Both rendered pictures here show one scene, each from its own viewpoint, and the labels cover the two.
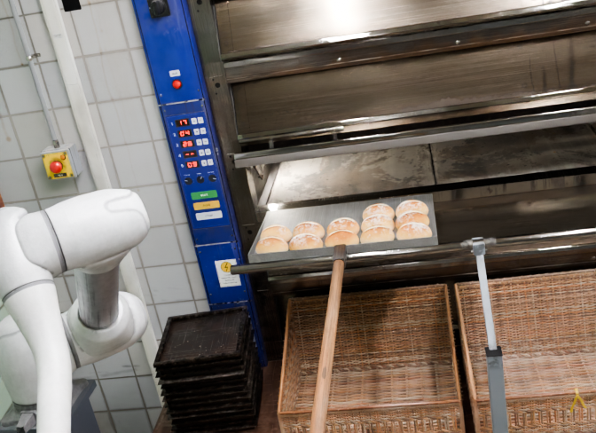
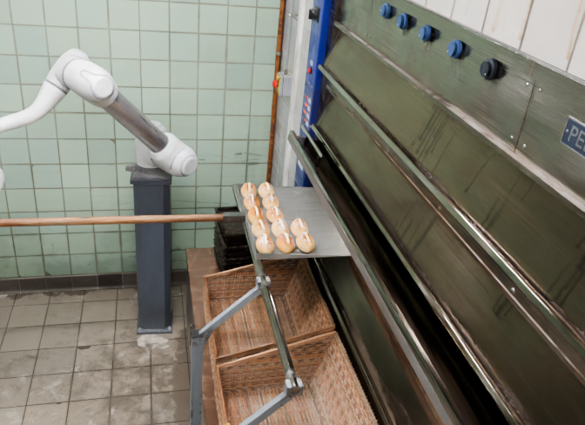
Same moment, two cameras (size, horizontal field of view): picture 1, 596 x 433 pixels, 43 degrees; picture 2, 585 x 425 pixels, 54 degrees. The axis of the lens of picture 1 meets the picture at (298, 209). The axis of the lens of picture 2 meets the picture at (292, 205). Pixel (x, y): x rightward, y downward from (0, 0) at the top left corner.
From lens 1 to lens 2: 2.35 m
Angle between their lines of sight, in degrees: 57
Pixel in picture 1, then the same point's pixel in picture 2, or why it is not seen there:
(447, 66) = (385, 166)
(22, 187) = not seen: hidden behind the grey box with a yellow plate
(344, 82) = (353, 132)
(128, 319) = (164, 158)
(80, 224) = (70, 70)
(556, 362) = not seen: outside the picture
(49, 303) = (46, 92)
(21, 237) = (61, 62)
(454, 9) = (388, 120)
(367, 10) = (367, 84)
